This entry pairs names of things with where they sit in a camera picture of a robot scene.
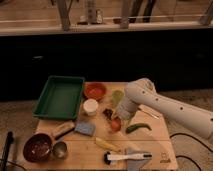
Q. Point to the red apple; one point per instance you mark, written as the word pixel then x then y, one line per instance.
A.
pixel 115 124

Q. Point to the small metal cup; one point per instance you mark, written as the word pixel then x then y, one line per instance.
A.
pixel 60 150

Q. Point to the white dish brush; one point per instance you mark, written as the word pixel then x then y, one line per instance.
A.
pixel 108 157

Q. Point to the blue sponge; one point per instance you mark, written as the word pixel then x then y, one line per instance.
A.
pixel 85 128

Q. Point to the green chili pepper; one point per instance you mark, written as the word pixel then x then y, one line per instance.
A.
pixel 134 127

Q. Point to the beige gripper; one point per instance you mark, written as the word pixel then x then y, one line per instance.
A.
pixel 117 117

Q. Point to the green plastic cup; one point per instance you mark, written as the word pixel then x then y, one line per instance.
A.
pixel 117 95

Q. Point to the dark brown bowl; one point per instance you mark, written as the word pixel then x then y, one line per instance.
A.
pixel 37 148

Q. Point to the black pole stand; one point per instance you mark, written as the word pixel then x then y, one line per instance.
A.
pixel 6 149

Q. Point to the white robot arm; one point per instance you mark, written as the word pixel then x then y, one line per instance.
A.
pixel 143 92

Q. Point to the green plastic tray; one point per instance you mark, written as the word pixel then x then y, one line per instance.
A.
pixel 60 98

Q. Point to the orange bowl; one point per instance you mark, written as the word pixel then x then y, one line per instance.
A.
pixel 94 90

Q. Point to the white paper cup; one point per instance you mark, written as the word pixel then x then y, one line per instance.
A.
pixel 90 107

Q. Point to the dark grape bunch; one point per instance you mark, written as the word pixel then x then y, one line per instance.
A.
pixel 108 113

